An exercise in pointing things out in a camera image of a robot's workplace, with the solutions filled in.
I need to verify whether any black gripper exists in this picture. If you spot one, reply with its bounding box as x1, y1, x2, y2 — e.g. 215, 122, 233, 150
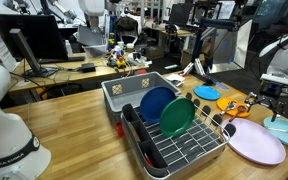
243, 83, 287, 123

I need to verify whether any brown wooden spoon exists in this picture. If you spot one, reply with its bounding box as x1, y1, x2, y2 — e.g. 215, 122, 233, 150
228, 105, 249, 123

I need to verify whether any silver ladle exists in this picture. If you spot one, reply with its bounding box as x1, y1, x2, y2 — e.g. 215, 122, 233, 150
219, 101, 239, 117

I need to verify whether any teal plate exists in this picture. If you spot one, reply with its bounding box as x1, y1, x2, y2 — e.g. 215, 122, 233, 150
262, 116, 288, 151

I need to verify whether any pink plate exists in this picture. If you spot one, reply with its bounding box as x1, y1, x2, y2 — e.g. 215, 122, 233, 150
220, 117, 287, 167

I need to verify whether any orange plate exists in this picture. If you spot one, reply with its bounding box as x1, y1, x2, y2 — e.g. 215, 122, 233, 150
216, 96, 252, 119

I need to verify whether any light blue plate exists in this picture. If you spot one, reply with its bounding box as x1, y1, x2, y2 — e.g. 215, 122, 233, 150
193, 84, 222, 102

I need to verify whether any green plate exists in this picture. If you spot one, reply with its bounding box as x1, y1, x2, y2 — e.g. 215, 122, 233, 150
159, 97, 197, 139

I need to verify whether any dark blue plate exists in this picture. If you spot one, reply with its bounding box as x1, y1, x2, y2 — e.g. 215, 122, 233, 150
139, 85, 177, 125

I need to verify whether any blue tape strip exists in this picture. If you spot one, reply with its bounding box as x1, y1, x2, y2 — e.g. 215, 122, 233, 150
213, 80, 231, 91

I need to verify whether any white foam board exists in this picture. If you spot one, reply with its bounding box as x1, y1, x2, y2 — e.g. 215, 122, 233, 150
232, 19, 254, 70

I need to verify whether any metal dish rack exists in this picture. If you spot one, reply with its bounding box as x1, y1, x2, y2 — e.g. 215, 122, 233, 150
120, 92, 237, 180

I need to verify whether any cardboard box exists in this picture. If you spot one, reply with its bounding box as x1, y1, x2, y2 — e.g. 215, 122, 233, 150
145, 45, 165, 61

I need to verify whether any black background monitor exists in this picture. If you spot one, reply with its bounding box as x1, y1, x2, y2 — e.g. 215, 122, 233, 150
168, 2, 195, 28

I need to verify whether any grey utensil caddy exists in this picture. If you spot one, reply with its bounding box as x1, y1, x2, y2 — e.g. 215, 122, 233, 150
121, 102, 169, 178

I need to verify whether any grey plastic bin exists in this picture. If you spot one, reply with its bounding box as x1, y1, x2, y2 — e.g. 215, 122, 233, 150
101, 71, 182, 125

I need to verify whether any white headset device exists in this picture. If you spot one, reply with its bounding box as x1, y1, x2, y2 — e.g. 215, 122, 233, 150
127, 51, 154, 67

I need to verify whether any yellow red toy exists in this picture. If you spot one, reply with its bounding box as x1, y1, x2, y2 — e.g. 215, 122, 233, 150
115, 55, 128, 70

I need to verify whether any white office chair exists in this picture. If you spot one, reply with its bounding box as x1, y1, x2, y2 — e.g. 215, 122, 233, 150
119, 30, 140, 46

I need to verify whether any black jacket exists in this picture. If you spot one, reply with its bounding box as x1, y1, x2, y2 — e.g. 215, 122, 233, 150
113, 15, 142, 46

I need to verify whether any clear plastic bin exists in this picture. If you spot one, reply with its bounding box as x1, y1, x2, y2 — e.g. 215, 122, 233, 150
82, 43, 109, 59

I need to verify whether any black power adapter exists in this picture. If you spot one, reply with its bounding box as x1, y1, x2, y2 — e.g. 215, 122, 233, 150
80, 62, 97, 73

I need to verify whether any grey bin lid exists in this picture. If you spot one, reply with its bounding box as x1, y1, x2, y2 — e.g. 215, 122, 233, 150
76, 24, 108, 47

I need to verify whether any white background robot part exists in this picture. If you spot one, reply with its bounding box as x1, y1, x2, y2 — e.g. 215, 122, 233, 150
78, 0, 107, 32

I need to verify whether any wooden desk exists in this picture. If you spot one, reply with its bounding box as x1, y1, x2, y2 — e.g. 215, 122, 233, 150
7, 52, 151, 94

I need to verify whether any white bottle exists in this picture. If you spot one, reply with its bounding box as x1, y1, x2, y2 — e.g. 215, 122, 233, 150
64, 39, 74, 57

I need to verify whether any black keyboard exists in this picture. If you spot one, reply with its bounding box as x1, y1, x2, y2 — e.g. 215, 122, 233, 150
37, 55, 86, 65

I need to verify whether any black computer monitor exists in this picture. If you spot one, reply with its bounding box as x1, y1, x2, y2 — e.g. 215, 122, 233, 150
0, 13, 69, 62

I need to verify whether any grey monitor stand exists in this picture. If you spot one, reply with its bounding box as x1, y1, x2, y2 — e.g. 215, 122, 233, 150
9, 28, 60, 78

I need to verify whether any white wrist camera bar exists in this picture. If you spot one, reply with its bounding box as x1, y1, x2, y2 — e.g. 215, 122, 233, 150
259, 73, 288, 90

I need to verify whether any black camera stand frame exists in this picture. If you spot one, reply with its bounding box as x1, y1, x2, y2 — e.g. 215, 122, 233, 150
191, 17, 242, 86

